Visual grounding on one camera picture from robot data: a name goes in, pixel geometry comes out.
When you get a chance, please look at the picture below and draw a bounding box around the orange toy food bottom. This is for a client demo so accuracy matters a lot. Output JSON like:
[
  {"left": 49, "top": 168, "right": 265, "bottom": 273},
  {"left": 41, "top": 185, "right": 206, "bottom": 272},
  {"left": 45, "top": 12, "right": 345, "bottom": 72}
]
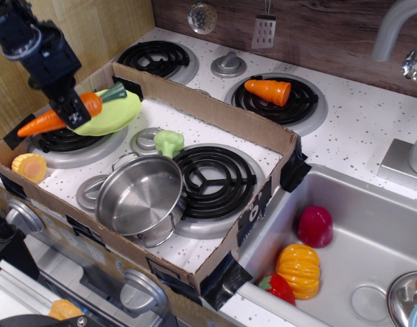
[{"left": 48, "top": 299, "right": 83, "bottom": 320}]

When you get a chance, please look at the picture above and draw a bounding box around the silver back stove knob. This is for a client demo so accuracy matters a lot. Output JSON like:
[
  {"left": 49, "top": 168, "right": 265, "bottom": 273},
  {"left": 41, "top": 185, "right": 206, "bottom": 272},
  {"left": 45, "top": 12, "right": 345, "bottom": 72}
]
[{"left": 211, "top": 51, "right": 247, "bottom": 78}]

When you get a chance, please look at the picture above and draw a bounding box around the light green plastic plate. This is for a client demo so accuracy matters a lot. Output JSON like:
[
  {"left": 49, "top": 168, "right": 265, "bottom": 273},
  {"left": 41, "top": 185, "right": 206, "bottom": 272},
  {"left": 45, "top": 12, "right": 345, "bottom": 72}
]
[{"left": 72, "top": 91, "right": 142, "bottom": 136}]

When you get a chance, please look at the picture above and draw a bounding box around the silver faucet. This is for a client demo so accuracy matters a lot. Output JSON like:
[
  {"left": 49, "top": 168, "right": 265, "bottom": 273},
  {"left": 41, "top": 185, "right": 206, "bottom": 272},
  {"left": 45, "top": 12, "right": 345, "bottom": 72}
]
[{"left": 372, "top": 0, "right": 417, "bottom": 62}]

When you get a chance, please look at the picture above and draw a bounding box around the silver stove knob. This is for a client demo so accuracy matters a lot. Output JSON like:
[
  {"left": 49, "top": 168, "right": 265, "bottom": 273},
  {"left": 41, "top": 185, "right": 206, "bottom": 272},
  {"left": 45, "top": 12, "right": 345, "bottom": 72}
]
[
  {"left": 130, "top": 127, "right": 162, "bottom": 156},
  {"left": 76, "top": 174, "right": 108, "bottom": 213},
  {"left": 211, "top": 51, "right": 247, "bottom": 78}
]

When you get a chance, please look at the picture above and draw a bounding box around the back right black burner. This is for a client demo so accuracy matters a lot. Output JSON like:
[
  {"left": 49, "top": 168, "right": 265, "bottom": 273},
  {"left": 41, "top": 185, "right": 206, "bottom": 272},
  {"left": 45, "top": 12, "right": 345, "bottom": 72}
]
[{"left": 225, "top": 73, "right": 328, "bottom": 136}]

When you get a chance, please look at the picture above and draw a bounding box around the silver centre stove knob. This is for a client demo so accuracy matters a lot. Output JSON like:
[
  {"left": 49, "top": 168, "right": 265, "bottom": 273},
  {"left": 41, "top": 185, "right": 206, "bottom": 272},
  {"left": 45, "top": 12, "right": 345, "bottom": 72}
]
[{"left": 130, "top": 127, "right": 162, "bottom": 156}]

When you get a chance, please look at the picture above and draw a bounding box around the hanging shiny metal spoon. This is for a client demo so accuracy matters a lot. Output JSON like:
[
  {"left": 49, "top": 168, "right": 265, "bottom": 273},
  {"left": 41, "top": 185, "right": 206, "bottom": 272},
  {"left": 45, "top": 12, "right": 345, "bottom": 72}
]
[{"left": 401, "top": 46, "right": 417, "bottom": 82}]

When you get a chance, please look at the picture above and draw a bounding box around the front right black burner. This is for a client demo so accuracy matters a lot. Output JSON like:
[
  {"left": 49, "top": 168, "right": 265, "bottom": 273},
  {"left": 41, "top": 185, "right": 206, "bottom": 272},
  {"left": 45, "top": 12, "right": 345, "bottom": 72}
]
[{"left": 173, "top": 144, "right": 265, "bottom": 240}]

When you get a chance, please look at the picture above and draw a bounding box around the back left black burner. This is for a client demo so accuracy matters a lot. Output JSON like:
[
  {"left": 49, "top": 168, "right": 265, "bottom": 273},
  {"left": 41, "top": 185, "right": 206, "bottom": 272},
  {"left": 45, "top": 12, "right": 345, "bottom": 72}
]
[{"left": 114, "top": 41, "right": 199, "bottom": 85}]

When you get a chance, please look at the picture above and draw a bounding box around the orange toy carrot green top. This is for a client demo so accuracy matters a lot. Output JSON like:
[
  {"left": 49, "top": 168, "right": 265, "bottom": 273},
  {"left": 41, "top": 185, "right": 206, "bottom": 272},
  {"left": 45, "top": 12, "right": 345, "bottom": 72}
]
[{"left": 17, "top": 82, "right": 127, "bottom": 138}]

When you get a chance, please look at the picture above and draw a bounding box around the stainless steel sink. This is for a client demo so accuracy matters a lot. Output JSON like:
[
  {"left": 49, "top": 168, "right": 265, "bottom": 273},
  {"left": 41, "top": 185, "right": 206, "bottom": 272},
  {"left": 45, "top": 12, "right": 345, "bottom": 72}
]
[{"left": 238, "top": 165, "right": 417, "bottom": 326}]

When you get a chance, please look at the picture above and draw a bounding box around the silver oven knob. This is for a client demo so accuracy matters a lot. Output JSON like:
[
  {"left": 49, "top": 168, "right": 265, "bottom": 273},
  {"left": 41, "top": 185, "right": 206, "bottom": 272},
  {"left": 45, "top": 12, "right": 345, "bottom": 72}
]
[
  {"left": 120, "top": 269, "right": 168, "bottom": 315},
  {"left": 5, "top": 199, "right": 45, "bottom": 235}
]

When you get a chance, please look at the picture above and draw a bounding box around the green toy broccoli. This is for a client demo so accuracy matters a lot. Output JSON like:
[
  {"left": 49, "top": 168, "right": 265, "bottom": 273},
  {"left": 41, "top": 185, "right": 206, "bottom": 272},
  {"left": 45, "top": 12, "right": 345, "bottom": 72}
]
[{"left": 153, "top": 130, "right": 184, "bottom": 159}]

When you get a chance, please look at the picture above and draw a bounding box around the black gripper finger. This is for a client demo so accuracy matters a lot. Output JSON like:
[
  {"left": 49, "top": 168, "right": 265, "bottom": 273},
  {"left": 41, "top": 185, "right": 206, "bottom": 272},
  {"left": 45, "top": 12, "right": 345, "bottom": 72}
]
[{"left": 53, "top": 91, "right": 91, "bottom": 129}]

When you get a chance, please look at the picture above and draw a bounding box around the silver oven knob left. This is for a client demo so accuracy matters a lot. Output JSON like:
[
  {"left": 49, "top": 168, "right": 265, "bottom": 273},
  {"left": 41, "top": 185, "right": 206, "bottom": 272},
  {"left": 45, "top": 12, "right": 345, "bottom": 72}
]
[{"left": 5, "top": 199, "right": 45, "bottom": 235}]

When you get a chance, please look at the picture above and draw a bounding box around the yellow orange toy pumpkin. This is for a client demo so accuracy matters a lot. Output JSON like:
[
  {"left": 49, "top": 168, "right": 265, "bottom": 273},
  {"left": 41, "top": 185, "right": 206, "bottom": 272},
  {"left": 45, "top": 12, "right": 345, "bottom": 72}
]
[{"left": 276, "top": 244, "right": 320, "bottom": 300}]

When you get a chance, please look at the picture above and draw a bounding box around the hanging metal spatula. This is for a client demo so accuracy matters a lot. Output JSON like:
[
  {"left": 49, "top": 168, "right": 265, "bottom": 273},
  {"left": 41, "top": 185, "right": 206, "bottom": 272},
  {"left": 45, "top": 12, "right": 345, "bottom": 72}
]
[{"left": 251, "top": 1, "right": 277, "bottom": 50}]

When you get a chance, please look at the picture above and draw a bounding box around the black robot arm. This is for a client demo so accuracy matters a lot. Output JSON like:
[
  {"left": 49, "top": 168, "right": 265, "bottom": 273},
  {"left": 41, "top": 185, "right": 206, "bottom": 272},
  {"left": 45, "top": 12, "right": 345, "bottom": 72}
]
[{"left": 0, "top": 1, "right": 91, "bottom": 129}]

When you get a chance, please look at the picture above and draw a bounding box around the stainless steel pot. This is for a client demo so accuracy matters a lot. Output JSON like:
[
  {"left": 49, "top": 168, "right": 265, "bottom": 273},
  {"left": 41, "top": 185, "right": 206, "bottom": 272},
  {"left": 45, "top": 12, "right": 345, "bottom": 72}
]
[{"left": 95, "top": 155, "right": 187, "bottom": 248}]

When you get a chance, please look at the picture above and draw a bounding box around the hanging metal strainer spoon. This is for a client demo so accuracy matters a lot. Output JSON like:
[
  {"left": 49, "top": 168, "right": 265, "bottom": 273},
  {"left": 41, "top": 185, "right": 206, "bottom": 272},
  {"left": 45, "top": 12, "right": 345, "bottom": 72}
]
[{"left": 187, "top": 1, "right": 217, "bottom": 35}]

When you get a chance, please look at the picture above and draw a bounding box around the orange toy carrot half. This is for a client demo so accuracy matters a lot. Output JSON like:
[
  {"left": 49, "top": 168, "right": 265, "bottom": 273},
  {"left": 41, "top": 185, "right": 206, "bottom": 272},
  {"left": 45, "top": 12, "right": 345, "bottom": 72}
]
[{"left": 244, "top": 80, "right": 292, "bottom": 107}]

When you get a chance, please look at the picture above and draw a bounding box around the silver front stove knob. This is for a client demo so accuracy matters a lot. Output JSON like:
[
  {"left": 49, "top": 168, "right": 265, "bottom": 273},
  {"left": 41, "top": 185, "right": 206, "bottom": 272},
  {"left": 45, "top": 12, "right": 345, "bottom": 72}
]
[{"left": 76, "top": 174, "right": 108, "bottom": 213}]

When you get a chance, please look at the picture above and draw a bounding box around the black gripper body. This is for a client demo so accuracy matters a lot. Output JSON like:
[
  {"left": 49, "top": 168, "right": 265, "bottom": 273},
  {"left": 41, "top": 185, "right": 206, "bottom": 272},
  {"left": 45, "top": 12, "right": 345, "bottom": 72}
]
[{"left": 20, "top": 20, "right": 81, "bottom": 109}]

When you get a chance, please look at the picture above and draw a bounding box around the red toy strawberry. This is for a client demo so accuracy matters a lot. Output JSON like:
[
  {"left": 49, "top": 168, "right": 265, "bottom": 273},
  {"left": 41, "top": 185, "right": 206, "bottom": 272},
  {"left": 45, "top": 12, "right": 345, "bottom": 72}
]
[{"left": 258, "top": 273, "right": 296, "bottom": 306}]

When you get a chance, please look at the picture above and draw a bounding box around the dark red toy vegetable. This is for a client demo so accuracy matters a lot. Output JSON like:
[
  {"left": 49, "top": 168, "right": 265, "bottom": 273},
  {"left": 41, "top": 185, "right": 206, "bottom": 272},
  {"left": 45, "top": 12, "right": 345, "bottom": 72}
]
[{"left": 297, "top": 206, "right": 333, "bottom": 248}]

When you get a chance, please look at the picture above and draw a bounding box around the cardboard fence with black tape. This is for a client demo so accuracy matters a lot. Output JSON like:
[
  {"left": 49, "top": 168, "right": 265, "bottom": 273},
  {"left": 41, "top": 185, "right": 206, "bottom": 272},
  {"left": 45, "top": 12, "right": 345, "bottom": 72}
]
[{"left": 0, "top": 63, "right": 300, "bottom": 310}]

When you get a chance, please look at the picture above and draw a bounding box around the yellow toy corn piece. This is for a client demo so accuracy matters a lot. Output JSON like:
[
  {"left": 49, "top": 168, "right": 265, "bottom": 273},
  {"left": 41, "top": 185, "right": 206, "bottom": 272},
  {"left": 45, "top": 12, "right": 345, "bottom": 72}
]
[{"left": 11, "top": 153, "right": 47, "bottom": 183}]

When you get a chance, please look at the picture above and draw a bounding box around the silver bowl in sink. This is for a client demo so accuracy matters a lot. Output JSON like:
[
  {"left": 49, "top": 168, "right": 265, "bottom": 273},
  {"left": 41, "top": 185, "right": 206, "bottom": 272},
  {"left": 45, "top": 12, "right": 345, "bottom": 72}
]
[{"left": 386, "top": 271, "right": 417, "bottom": 326}]

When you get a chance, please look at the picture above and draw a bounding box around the silver oven knob right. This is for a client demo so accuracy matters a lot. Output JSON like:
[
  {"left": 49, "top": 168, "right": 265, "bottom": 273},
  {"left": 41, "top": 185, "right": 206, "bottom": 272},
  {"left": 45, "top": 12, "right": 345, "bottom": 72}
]
[{"left": 120, "top": 269, "right": 168, "bottom": 315}]

